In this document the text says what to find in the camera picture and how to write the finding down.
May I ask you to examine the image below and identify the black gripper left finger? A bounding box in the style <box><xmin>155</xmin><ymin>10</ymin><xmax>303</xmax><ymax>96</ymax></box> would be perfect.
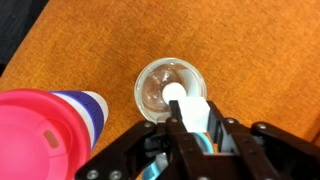
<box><xmin>74</xmin><ymin>99</ymin><xmax>205</xmax><ymax>180</ymax></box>

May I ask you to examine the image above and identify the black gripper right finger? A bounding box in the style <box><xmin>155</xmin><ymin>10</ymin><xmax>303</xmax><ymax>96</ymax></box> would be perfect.
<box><xmin>206</xmin><ymin>100</ymin><xmax>320</xmax><ymax>180</ymax></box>

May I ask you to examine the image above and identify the small white block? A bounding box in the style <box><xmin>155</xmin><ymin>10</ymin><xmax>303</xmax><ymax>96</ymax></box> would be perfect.
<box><xmin>177</xmin><ymin>96</ymin><xmax>212</xmax><ymax>133</ymax></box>

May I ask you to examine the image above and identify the glass jar container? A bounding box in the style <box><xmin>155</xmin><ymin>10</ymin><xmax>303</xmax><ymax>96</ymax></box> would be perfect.
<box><xmin>133</xmin><ymin>56</ymin><xmax>208</xmax><ymax>125</ymax></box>

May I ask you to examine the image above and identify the orange fabric sofa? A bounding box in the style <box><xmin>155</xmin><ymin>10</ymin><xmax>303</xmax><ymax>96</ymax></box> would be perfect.
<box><xmin>0</xmin><ymin>0</ymin><xmax>320</xmax><ymax>180</ymax></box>

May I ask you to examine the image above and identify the striped cup with pink lid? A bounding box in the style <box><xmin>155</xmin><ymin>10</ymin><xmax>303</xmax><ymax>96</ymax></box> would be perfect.
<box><xmin>0</xmin><ymin>87</ymin><xmax>110</xmax><ymax>180</ymax></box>

